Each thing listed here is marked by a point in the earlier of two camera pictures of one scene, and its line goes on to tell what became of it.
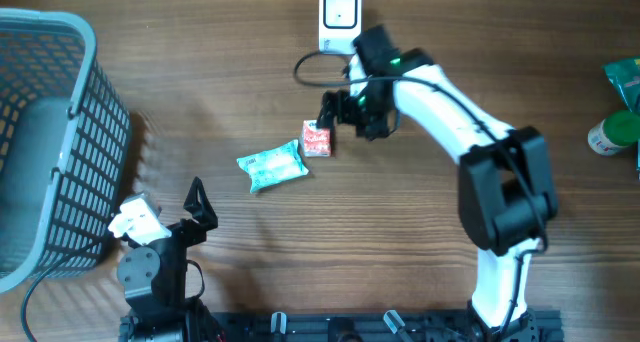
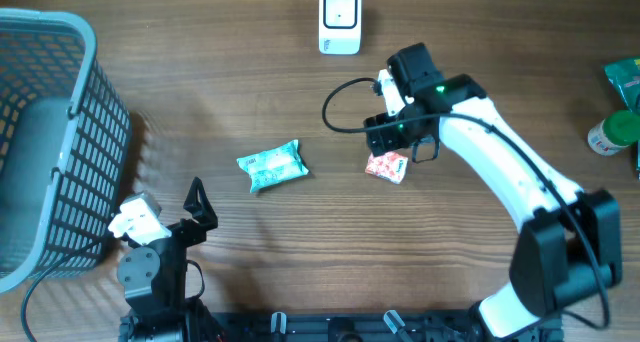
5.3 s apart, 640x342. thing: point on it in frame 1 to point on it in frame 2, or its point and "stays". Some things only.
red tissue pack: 317,141 to 389,165
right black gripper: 388,117 to 382,139
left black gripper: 202,213 stays
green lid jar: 618,133 stays
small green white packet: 638,159 stays
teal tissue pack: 271,167 stays
